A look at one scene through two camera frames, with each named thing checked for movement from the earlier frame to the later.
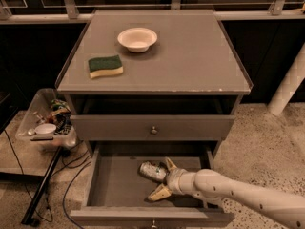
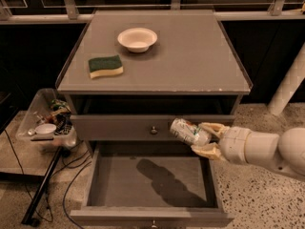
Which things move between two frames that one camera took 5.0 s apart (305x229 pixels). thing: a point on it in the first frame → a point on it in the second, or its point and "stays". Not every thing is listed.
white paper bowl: [137, 40] stays
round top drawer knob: [153, 131] stays
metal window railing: [68, 10] stays
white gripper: [172, 179] → [236, 143]
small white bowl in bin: [47, 129] stays
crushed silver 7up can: [153, 170] → [197, 135]
